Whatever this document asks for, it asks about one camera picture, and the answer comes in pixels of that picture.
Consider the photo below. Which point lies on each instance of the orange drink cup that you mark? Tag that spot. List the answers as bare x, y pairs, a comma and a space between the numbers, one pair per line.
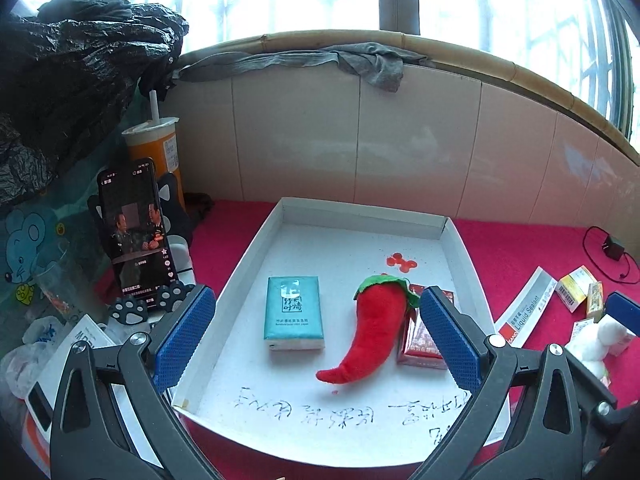
155, 155

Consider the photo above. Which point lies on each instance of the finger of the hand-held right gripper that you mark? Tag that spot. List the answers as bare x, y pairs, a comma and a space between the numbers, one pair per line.
624, 310
617, 435

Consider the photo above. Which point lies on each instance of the clear plastic cup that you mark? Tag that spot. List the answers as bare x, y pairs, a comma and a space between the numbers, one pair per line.
57, 285

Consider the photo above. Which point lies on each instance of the red plush chili pepper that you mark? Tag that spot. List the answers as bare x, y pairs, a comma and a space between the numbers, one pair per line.
370, 330

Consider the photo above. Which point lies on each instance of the red felt mat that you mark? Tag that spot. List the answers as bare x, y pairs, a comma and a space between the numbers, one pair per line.
500, 250

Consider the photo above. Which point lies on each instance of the blue mouse print cloth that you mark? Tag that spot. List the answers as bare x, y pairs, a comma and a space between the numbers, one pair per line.
30, 245

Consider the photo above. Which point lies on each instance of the white plush toy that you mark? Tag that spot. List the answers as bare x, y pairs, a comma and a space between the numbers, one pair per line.
595, 347

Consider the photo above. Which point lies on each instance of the white cardboard tray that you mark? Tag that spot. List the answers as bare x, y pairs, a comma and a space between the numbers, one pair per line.
310, 250

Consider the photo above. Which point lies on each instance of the black charger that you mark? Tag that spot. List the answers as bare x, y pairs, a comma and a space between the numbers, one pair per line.
613, 248

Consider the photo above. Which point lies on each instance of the black smartphone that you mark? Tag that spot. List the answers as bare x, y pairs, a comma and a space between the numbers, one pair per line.
135, 230

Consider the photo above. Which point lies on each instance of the long white sealant box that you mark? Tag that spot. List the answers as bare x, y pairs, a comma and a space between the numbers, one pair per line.
525, 310

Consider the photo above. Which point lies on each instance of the orange red sticker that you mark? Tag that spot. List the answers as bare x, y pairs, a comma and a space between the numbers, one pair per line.
400, 261

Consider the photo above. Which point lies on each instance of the black white cat phone stand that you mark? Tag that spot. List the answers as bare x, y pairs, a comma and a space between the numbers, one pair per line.
127, 312

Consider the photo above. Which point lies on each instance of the teal tissue pack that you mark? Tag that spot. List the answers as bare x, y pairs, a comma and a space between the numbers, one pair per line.
294, 312

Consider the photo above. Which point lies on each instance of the white plastic bag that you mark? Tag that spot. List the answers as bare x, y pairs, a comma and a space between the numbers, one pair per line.
30, 355

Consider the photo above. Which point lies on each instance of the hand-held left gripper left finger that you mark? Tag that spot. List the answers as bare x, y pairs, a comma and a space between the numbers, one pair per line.
185, 330

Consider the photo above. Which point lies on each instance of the black plastic bag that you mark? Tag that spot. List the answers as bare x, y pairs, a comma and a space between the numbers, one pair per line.
75, 75

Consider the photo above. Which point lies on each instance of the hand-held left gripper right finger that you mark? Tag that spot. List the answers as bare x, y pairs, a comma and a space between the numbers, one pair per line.
450, 340

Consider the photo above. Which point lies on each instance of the red cigarette box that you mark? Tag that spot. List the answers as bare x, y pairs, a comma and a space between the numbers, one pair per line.
415, 345

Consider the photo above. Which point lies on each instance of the orange yellow small box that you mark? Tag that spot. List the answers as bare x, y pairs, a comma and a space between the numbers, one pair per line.
595, 301

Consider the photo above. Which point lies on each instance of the grey cloth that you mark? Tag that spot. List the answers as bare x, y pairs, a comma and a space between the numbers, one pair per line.
370, 67

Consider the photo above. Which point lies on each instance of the white straw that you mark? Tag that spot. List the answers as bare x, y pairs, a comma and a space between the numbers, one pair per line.
154, 105

